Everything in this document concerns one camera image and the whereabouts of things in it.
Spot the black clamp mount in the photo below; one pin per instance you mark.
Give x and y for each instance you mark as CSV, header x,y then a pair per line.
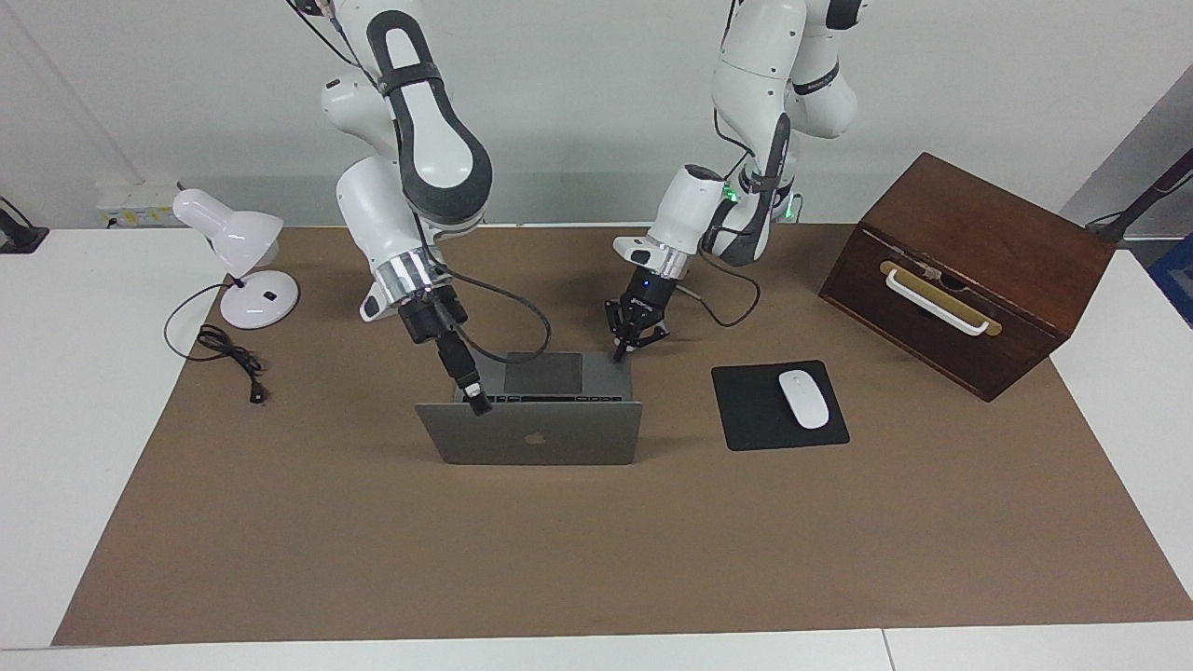
x,y
19,238

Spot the black mouse pad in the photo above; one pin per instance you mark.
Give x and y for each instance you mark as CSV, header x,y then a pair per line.
x,y
746,410

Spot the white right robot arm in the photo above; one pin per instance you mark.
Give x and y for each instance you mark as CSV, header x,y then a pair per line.
x,y
438,158

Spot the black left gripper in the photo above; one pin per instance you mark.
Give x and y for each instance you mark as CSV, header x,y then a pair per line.
x,y
646,294

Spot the silver laptop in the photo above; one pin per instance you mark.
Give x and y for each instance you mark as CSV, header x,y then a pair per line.
x,y
559,438

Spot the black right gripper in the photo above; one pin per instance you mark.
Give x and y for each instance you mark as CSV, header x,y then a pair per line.
x,y
431,315

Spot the white desk lamp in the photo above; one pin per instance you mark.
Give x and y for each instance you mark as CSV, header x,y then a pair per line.
x,y
233,233

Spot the white wall power strip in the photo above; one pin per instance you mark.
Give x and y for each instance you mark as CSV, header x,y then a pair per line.
x,y
140,198

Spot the white computer mouse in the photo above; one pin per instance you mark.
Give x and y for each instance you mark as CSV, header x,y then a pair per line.
x,y
803,399

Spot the dark wooden box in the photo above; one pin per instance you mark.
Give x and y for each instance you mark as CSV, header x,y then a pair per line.
x,y
1025,308

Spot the brown table mat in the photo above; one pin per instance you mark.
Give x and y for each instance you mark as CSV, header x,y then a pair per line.
x,y
373,540

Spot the blue crate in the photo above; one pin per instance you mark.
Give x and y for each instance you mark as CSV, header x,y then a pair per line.
x,y
1176,280

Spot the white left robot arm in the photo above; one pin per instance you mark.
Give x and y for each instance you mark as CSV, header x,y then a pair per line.
x,y
690,210

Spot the black stand leg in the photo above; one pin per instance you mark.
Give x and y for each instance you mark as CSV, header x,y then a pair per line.
x,y
1151,191

